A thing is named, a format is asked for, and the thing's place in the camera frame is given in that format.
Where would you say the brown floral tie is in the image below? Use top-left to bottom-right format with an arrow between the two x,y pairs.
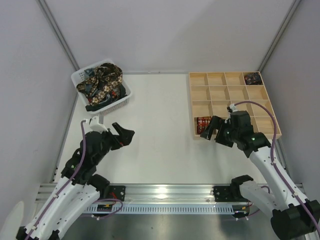
76,62 -> 123,107

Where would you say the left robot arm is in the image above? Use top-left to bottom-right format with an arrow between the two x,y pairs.
14,122 -> 135,240

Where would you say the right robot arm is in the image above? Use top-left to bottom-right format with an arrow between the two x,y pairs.
200,111 -> 320,240

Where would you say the rolled red patterned tie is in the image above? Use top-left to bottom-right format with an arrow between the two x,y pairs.
196,116 -> 212,135

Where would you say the wooden compartment tray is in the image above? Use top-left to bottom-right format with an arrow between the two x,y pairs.
188,71 -> 282,140

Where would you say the dark green tie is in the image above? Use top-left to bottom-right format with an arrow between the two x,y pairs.
85,85 -> 127,112

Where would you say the white plastic basket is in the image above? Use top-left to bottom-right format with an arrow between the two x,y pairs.
71,58 -> 132,115

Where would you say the rolled dark floral tie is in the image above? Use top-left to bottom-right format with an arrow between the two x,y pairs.
243,72 -> 263,86

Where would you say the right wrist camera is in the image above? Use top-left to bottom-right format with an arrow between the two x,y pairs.
225,103 -> 254,132

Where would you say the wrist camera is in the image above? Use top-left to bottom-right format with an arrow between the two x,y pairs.
225,103 -> 254,132
84,116 -> 108,133

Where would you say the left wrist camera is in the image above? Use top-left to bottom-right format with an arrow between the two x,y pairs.
84,116 -> 108,133

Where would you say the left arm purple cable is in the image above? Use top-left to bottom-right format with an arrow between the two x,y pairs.
23,119 -> 124,240

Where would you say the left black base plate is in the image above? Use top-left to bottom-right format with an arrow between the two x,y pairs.
105,185 -> 126,201

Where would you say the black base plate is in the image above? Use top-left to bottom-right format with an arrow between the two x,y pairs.
105,185 -> 126,201
212,185 -> 236,203

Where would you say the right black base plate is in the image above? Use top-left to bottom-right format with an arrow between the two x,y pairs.
212,185 -> 236,203

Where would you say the white slotted cable duct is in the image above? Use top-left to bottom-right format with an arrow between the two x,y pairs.
83,203 -> 249,215

